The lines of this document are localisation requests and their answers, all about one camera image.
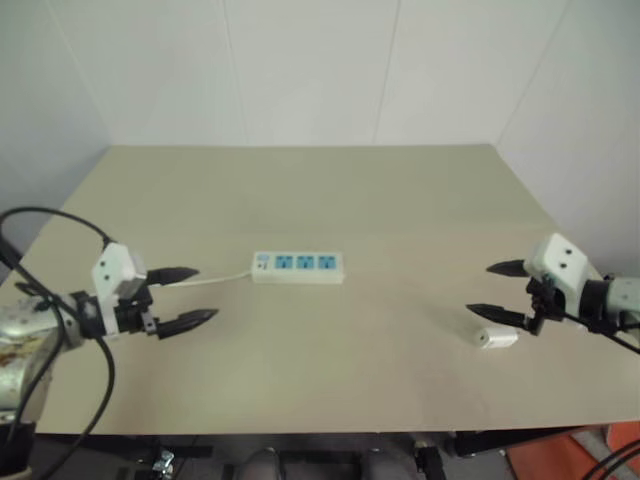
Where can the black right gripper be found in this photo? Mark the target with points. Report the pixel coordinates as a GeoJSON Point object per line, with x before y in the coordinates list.
{"type": "Point", "coordinates": [542, 300]}

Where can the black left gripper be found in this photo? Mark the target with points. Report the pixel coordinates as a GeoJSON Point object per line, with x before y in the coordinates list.
{"type": "Point", "coordinates": [131, 316]}

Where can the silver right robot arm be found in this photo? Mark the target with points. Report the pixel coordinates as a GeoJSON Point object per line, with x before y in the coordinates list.
{"type": "Point", "coordinates": [617, 297]}

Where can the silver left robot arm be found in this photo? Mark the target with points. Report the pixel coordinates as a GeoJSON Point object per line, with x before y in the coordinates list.
{"type": "Point", "coordinates": [22, 345]}

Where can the white plug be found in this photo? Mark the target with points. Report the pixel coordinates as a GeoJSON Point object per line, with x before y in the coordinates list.
{"type": "Point", "coordinates": [495, 337]}

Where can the white power strip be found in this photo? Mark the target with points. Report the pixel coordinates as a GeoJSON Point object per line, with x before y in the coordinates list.
{"type": "Point", "coordinates": [299, 267]}

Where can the silver metal clamp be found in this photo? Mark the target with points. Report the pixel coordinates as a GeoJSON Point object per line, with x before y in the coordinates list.
{"type": "Point", "coordinates": [164, 460]}

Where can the orange object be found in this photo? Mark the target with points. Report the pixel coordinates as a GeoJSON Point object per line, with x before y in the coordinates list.
{"type": "Point", "coordinates": [555, 452]}

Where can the dark rounded shape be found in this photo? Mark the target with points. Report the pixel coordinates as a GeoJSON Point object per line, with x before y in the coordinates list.
{"type": "Point", "coordinates": [260, 465]}

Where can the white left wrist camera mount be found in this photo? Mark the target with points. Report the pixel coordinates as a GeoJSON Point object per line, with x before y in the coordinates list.
{"type": "Point", "coordinates": [112, 262]}

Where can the black table frame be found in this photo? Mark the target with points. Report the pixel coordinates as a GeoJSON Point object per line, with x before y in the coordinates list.
{"type": "Point", "coordinates": [320, 440]}

